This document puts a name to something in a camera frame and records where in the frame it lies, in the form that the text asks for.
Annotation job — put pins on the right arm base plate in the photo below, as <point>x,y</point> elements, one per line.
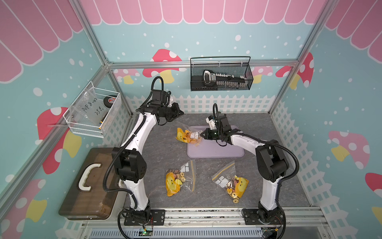
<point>260,217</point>

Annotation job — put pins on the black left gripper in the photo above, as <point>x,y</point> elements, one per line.
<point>177,111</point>

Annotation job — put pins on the brown wooden case white handle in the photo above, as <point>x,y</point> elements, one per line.
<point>86,198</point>

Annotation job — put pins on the black wire wall basket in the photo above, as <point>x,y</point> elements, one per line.
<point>228,73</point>

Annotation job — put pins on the ziploc bag of orange cookies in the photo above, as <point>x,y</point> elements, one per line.
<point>187,135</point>

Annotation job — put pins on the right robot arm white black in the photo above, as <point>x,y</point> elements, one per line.
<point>275,162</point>

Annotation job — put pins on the socket set in basket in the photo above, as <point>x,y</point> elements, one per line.
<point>208,80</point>

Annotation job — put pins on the aluminium front rail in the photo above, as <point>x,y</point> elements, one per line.
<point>231,223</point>

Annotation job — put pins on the lavender plastic tray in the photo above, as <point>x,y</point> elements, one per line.
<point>213,149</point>

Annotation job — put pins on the black tape roll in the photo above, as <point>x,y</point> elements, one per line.
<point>108,101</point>

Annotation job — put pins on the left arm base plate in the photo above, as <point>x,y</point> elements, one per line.
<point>150,218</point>

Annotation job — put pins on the ziploc bag near right arm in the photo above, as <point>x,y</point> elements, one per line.
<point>227,179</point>

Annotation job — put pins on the ziploc bag of mixed cookies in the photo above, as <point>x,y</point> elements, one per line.
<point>183,177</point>

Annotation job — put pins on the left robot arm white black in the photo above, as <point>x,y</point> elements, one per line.
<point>127,160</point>

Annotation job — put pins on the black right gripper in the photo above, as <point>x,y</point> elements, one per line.
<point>207,132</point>

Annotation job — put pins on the white wire wall basket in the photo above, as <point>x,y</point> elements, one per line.
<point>88,115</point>

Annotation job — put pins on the loose cookie on table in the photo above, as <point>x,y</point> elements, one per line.
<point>235,200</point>

